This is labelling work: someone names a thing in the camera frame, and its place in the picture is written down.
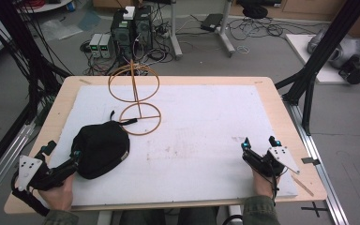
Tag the black computer tower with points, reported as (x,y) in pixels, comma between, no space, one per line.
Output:
(143,26)
(123,34)

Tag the black tape cross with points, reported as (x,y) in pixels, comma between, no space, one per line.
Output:
(315,208)

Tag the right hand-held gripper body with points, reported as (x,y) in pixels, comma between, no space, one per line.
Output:
(279,157)

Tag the white desk leg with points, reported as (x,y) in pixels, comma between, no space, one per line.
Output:
(226,33)
(175,34)

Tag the black metal frame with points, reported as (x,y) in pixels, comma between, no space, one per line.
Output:
(15,62)
(325,50)

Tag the grey power supply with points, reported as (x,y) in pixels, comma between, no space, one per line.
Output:
(106,46)
(95,45)

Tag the black cap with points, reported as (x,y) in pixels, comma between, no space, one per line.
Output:
(101,151)

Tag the round white table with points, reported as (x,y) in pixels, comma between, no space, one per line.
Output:
(45,6)

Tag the white box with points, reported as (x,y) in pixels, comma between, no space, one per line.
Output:
(129,12)

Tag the black chair base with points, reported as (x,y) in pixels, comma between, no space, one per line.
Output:
(255,12)

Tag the person's right hand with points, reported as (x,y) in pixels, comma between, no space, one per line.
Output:
(262,186)

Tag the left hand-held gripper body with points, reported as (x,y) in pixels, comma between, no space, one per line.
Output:
(28,171)

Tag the white foam mat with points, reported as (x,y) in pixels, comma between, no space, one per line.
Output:
(193,131)

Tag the grey helmet shell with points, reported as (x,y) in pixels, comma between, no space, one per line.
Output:
(343,50)

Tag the black tape piece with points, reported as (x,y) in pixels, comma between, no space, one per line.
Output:
(310,161)

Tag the blue tape roll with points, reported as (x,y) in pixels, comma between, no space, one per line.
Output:
(71,6)

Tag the thin wooden stick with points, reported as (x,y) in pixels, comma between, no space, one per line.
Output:
(303,186)

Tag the clear plastic sheet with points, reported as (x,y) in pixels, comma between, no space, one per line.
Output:
(59,29)

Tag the aluminium rail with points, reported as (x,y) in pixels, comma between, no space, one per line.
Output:
(3,165)
(320,175)

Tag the black device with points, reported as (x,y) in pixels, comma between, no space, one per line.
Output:
(354,72)

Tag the person's left hand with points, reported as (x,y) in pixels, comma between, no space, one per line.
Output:
(57,196)

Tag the flat black box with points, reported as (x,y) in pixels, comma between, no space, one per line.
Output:
(212,22)

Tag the white board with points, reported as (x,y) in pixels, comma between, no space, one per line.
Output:
(306,53)

